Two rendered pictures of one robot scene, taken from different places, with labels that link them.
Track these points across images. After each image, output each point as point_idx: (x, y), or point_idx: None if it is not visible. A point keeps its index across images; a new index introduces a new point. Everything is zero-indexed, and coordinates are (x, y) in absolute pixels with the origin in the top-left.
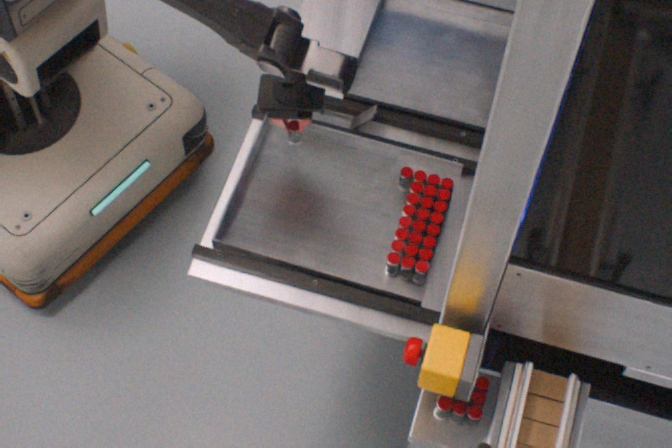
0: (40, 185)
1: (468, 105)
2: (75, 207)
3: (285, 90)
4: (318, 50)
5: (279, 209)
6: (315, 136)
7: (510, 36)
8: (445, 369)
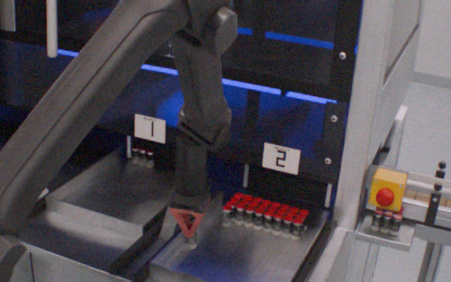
0: None
1: (163, 193)
2: None
3: (205, 174)
4: None
5: (238, 280)
6: (171, 254)
7: None
8: (403, 176)
